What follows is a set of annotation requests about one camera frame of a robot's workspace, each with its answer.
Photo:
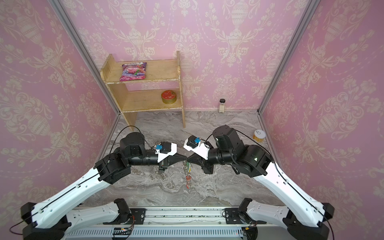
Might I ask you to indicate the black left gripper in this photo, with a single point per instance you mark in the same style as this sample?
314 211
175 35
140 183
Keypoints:
163 160

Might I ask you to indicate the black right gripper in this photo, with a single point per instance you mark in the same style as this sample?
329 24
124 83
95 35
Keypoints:
205 161

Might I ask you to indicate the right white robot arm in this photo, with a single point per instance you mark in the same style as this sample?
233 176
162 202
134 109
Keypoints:
301 215

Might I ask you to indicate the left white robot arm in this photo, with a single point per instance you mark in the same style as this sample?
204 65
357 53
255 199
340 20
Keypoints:
56 217

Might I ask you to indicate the spice jar black lid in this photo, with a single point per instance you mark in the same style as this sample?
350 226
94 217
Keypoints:
222 106

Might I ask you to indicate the red gold round tin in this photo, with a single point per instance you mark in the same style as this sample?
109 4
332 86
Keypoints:
169 97

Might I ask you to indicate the orange fruit can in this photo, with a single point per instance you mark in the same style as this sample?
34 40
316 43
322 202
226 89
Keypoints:
259 136

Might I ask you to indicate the wooden two-tier shelf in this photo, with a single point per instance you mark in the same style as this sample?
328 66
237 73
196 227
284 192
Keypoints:
130 103

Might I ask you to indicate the pink snack bag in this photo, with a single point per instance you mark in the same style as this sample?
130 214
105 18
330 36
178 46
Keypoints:
133 71

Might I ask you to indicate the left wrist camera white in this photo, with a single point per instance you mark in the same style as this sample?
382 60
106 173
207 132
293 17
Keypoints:
164 150

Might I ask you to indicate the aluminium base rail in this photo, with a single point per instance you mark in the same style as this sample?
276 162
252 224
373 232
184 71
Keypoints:
180 216

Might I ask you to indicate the white perforated cable tray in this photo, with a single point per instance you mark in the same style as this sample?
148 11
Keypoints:
109 233

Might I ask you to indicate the aluminium corner post left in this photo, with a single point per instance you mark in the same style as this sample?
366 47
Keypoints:
70 28

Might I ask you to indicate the aluminium corner post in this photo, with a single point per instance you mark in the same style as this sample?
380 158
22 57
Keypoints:
295 39
70 28

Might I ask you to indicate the aluminium corner post right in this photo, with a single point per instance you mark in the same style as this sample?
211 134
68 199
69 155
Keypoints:
295 39

